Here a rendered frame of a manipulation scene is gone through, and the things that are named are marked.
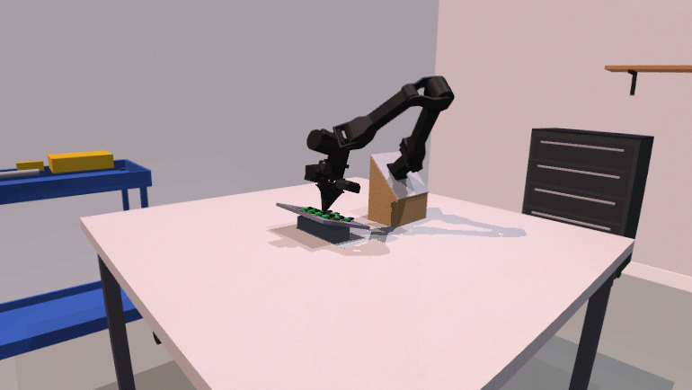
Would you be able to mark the grey switch panel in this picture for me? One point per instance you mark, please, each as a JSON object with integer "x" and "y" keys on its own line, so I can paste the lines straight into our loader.
{"x": 330, "y": 226}

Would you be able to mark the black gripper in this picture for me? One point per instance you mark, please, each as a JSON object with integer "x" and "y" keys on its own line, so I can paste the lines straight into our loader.
{"x": 330, "y": 190}

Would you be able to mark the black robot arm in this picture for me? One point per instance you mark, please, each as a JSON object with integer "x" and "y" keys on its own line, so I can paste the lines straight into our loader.
{"x": 361, "y": 130}

